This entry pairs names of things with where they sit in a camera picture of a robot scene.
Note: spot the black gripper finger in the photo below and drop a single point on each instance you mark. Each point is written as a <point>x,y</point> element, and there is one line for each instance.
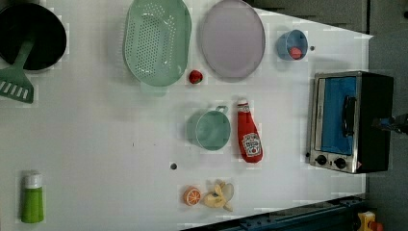
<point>397,124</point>

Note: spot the silver black toaster oven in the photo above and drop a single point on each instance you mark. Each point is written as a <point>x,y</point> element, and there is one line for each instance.
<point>346,106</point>

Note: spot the yellow red clamp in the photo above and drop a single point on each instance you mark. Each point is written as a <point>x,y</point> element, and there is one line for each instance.
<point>369,222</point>

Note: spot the red toy in cup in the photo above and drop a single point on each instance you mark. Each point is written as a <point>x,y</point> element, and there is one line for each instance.
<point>295,53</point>

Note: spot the blue cup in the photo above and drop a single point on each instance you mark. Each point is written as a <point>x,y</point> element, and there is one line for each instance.
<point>294,38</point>

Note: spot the red ketchup bottle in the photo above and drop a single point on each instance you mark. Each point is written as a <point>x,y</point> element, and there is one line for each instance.
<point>248,135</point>

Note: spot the lilac round plate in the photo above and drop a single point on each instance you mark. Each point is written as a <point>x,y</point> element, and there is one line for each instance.
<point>232,39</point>

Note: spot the toy peeled banana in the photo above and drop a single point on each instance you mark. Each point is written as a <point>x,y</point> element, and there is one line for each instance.
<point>220,196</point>

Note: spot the green mug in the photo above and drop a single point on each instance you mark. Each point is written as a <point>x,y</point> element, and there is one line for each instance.
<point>210,129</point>

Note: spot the red toy strawberry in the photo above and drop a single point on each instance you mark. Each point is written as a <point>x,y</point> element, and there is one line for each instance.
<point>195,77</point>

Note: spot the toy orange slice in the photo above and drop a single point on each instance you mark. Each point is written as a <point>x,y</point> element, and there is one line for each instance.
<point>192,196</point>

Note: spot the green perforated colander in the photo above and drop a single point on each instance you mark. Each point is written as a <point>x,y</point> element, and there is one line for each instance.
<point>157,41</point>

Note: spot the green white bottle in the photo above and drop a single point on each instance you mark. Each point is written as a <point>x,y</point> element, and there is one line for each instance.
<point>32,206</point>

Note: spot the green slotted spatula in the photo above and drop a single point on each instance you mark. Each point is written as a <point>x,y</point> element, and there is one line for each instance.
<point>14,84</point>

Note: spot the black round pan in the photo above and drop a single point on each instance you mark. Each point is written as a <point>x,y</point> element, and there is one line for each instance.
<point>22,20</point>

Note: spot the blue metal frame rail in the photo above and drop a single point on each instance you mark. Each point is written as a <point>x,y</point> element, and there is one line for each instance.
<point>332,215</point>

